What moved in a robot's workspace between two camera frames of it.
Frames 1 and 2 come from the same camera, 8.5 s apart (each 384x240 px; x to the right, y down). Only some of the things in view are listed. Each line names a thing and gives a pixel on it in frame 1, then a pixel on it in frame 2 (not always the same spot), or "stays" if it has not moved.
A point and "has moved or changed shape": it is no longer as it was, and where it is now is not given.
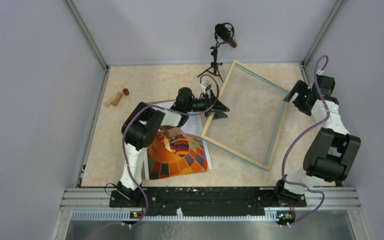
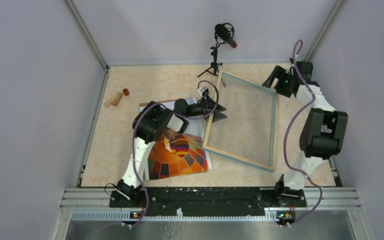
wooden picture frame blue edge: (274, 146) has moved or changed shape
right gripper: (299, 87) → (279, 73)
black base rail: (208, 201) stays
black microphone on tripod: (223, 33) stays
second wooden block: (116, 101) stays
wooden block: (108, 103) stays
